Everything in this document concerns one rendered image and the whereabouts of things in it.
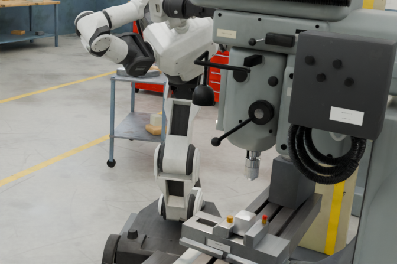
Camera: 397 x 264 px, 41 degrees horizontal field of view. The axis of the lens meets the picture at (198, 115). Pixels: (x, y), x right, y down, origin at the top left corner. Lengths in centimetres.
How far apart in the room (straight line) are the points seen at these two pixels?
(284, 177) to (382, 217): 76
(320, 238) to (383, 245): 224
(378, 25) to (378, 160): 34
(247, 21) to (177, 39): 61
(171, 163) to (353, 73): 132
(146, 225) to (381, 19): 169
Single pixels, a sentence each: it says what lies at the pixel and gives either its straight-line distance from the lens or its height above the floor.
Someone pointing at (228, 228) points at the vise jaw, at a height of 104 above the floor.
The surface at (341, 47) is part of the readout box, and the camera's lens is 116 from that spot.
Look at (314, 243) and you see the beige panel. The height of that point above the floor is 8.
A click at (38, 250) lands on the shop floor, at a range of 364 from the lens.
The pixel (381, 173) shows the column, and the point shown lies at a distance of 142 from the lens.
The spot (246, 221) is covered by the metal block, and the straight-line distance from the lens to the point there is 173.
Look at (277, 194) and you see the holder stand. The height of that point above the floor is 98.
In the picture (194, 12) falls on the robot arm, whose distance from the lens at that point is 179.
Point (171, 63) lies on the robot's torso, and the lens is 205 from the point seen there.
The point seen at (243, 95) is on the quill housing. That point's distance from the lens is 155.
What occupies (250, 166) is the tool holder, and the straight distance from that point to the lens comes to 168.
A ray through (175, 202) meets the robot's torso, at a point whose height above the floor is 74.
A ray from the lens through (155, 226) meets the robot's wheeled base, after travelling 270.
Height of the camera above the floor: 186
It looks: 17 degrees down
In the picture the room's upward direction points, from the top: 4 degrees clockwise
